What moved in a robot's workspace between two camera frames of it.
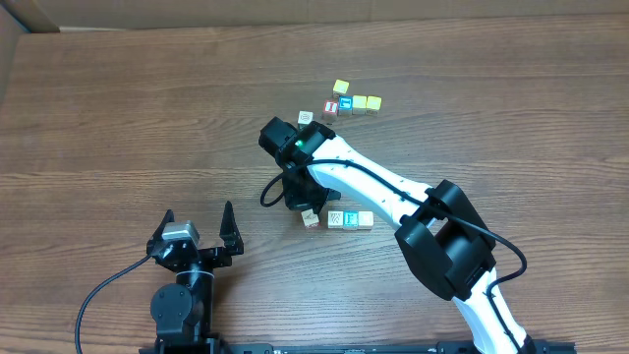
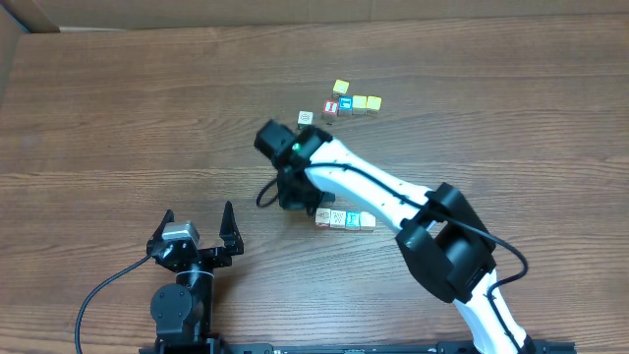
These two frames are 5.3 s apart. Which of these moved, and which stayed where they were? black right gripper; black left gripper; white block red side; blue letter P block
Moved: white block red side
Stayed: black right gripper; black left gripper; blue letter P block
